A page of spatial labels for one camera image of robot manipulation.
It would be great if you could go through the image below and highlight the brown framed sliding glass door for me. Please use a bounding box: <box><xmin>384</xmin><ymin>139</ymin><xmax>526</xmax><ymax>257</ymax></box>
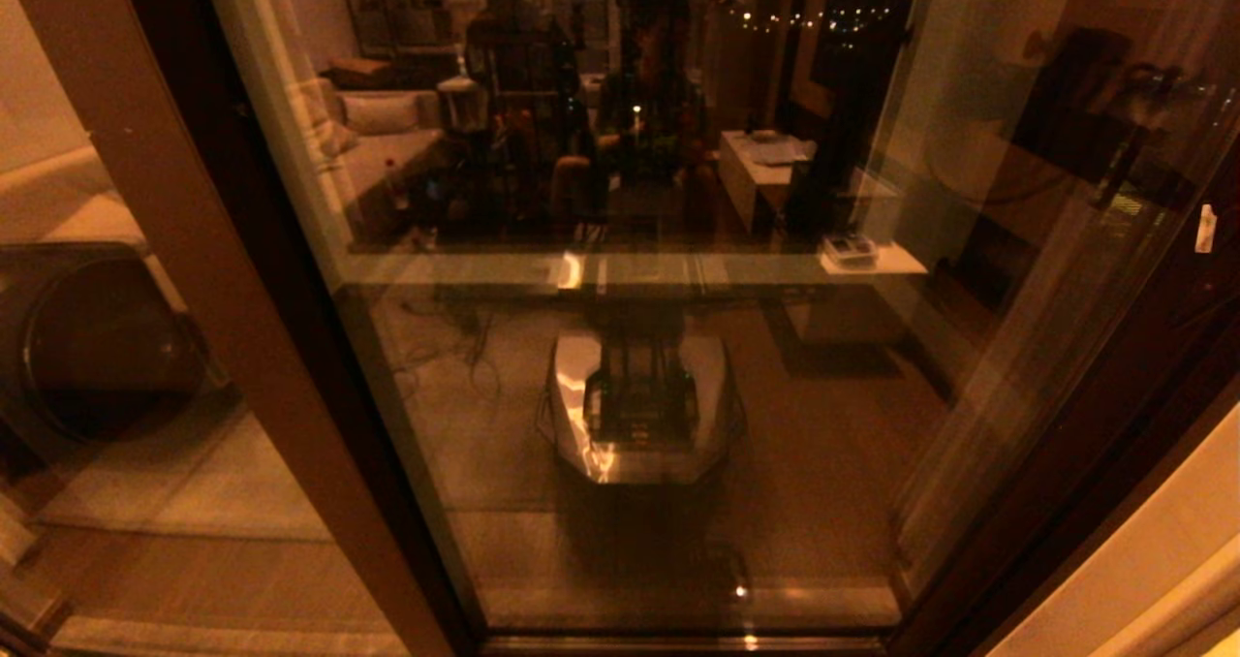
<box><xmin>126</xmin><ymin>0</ymin><xmax>1240</xmax><ymax>657</ymax></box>

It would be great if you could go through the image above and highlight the dark brown door jamb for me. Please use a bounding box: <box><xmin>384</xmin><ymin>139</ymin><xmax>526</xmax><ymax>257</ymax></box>
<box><xmin>911</xmin><ymin>366</ymin><xmax>1240</xmax><ymax>657</ymax></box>

